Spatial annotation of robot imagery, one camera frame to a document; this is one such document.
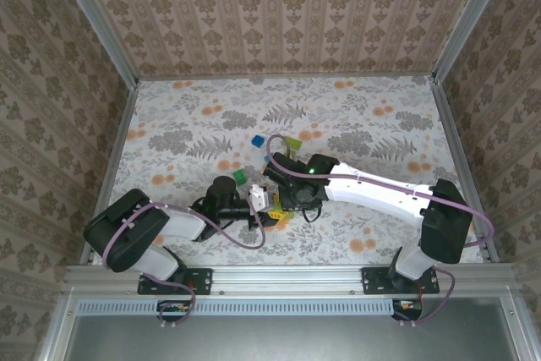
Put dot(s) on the blue two-by-two lego brick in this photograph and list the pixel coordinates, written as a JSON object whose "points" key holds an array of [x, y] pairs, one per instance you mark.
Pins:
{"points": [[258, 141]]}

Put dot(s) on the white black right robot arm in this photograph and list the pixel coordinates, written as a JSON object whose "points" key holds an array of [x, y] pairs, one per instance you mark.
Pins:
{"points": [[372, 192]]}

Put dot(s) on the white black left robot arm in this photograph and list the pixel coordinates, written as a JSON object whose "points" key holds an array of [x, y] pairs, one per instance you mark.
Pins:
{"points": [[127, 234]]}

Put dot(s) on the floral patterned table cover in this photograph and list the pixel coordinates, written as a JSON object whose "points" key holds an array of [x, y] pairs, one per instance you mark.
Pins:
{"points": [[253, 255]]}

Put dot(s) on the grey metal plate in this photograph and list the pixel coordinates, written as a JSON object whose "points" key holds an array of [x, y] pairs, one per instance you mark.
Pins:
{"points": [[296, 340]]}

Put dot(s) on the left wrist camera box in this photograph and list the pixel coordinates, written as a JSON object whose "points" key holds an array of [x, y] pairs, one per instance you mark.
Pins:
{"points": [[258, 198]]}

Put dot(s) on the aluminium mounting rail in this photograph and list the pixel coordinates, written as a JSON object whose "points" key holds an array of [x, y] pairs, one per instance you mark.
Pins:
{"points": [[287, 278]]}

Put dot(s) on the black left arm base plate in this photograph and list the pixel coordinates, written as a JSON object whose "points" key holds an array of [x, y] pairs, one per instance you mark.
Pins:
{"points": [[200, 280]]}

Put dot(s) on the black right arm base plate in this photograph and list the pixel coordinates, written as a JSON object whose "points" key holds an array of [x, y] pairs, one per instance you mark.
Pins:
{"points": [[372, 282]]}

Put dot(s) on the aluminium side rail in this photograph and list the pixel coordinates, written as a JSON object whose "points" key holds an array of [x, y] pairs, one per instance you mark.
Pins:
{"points": [[450, 124], [122, 130]]}

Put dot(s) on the thin aluminium wall rail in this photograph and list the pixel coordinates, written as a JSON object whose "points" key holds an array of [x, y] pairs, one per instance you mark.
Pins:
{"points": [[287, 78]]}

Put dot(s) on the aluminium corner post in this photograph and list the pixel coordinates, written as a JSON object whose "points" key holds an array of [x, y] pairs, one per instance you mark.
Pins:
{"points": [[469, 18], [97, 27]]}

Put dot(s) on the aluminium frame bar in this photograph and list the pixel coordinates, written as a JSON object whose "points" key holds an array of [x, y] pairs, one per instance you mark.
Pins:
{"points": [[53, 344], [520, 335]]}

